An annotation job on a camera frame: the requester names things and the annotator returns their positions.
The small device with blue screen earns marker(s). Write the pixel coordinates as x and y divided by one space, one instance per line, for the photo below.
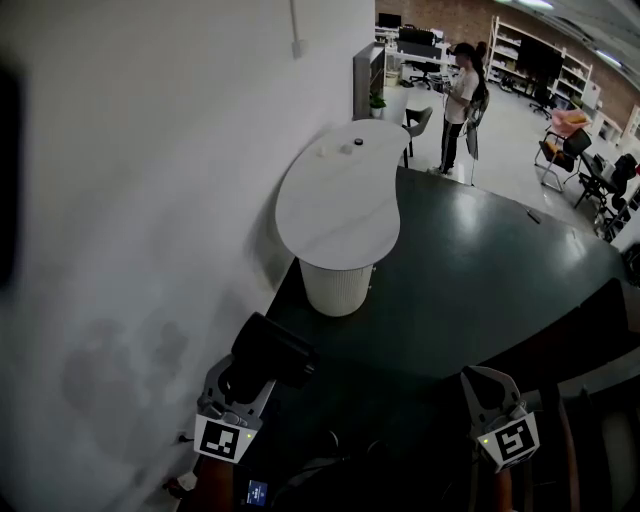
257 492

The person's right forearm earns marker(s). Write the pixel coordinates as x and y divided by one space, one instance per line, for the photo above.
501 492

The small potted plant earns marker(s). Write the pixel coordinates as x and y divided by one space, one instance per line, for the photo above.
377 104

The black office chair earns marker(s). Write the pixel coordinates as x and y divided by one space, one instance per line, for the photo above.
422 72

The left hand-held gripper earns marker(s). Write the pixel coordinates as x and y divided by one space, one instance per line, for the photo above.
222 440

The black wall plug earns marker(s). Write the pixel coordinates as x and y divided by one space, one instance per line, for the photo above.
185 439

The small black remote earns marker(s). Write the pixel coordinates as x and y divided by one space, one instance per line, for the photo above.
534 216

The white wall conduit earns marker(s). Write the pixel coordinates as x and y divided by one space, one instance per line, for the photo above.
297 35

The black cylindrical object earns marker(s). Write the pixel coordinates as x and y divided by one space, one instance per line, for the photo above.
270 350

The dark green round rug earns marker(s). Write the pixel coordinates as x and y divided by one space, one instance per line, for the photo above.
475 280

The orange and black chair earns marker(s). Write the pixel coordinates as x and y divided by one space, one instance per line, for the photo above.
560 152

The pink bundle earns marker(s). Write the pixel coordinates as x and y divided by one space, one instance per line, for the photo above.
570 121

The grey chair with dark legs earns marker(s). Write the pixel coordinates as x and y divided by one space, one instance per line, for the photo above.
419 122

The white kidney-shaped table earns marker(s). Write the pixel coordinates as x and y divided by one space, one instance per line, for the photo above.
340 210

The person's clothed body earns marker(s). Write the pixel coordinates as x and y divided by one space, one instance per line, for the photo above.
360 480

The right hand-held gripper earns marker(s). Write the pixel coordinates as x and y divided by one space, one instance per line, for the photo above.
510 440

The white shelving racks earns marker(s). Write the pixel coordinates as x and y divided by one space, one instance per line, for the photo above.
505 45

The person's left forearm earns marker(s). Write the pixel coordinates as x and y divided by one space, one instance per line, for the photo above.
212 482

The grey cabinet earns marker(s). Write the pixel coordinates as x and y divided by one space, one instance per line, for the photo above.
364 80

